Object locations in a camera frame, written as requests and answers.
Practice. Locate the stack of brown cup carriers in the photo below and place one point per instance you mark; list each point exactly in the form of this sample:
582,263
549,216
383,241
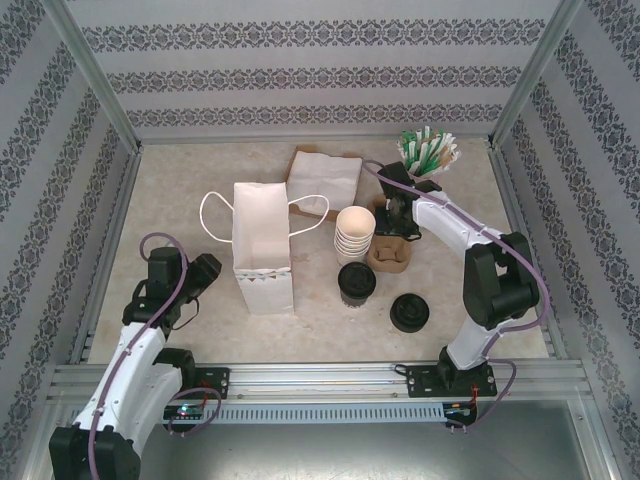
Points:
387,257

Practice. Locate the white paper carrier bag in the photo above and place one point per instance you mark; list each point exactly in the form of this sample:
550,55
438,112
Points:
262,285

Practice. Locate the small circuit board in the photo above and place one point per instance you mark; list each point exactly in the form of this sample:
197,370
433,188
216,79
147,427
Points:
460,409
185,411

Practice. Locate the aluminium mounting rail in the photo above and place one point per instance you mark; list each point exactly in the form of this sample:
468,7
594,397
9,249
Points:
320,380

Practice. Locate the back aluminium frame rail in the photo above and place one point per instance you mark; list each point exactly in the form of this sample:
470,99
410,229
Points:
300,139

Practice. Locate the right small circuit board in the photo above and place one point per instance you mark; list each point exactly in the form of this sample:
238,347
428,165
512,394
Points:
460,409

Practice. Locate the left small circuit board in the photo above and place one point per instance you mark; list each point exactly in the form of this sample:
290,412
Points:
185,411

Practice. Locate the paper coffee cup black lid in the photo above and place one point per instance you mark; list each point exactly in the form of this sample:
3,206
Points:
356,280

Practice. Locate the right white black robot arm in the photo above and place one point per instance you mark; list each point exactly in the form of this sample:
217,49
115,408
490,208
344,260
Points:
450,220

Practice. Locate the green white stirrer packet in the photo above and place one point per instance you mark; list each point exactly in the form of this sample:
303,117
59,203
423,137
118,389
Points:
442,142
451,150
405,152
428,140
410,142

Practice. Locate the left aluminium side rail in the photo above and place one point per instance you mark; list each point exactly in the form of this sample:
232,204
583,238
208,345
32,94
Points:
112,240

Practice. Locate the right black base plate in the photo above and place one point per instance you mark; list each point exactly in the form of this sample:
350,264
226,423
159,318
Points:
422,380

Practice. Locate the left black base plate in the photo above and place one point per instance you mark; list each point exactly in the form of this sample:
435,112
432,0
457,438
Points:
215,382

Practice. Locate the aluminium side rail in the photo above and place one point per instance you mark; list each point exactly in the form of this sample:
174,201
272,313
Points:
520,200
112,240

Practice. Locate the right aluminium frame post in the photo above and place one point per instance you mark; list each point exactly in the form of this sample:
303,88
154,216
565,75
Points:
540,65

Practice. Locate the white napkin stack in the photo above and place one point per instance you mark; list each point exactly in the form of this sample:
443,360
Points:
325,175

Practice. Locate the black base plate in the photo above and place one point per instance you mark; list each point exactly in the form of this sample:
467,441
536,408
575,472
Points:
215,382
422,380

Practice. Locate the left aluminium frame post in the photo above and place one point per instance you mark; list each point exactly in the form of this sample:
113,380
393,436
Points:
90,70

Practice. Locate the stack of paper cups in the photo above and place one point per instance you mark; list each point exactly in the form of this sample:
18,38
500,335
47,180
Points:
354,232

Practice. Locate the aluminium frame post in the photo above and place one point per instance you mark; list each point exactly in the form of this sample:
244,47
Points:
540,65
90,70

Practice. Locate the stack of black cup lids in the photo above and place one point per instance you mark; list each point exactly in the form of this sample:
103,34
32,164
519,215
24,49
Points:
410,312

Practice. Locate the right aluminium side rail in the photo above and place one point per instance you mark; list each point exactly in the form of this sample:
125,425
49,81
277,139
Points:
520,200

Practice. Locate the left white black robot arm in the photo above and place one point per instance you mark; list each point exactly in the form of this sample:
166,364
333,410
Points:
135,360

